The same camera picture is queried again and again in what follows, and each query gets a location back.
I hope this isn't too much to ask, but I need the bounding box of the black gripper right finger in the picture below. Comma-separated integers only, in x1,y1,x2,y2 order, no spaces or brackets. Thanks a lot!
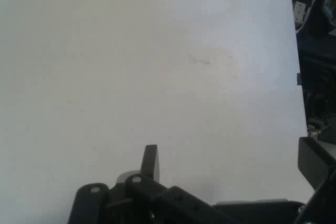
296,136,336,224

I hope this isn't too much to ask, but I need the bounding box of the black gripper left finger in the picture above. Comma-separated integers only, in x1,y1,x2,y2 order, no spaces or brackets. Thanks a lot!
67,144,233,224

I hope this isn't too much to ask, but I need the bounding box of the white metal bracket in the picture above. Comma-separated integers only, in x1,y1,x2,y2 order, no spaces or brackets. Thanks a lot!
293,1,306,23

